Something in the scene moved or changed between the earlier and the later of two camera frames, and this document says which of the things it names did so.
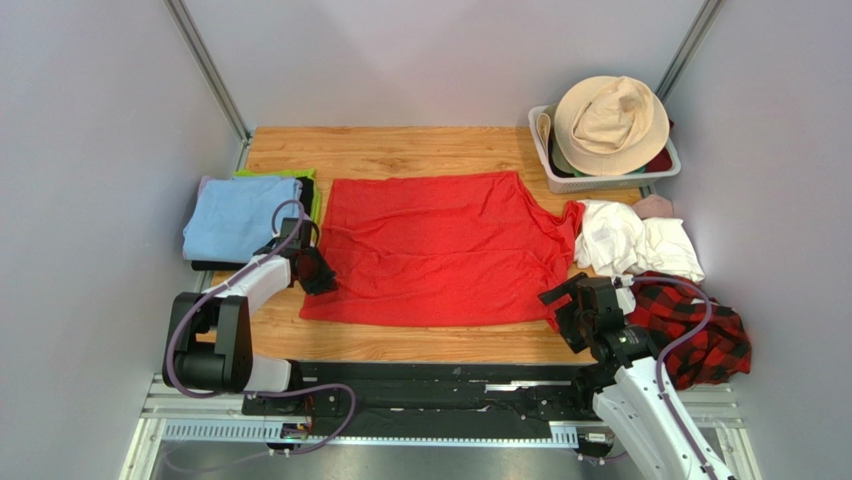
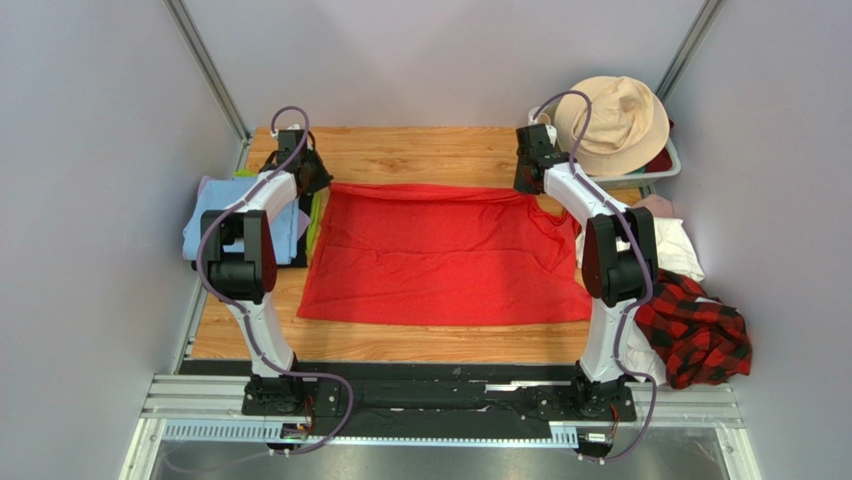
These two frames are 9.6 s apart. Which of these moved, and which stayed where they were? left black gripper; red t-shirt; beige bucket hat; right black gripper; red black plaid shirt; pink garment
Moved: right black gripper; left black gripper
Stayed: pink garment; red t-shirt; beige bucket hat; red black plaid shirt
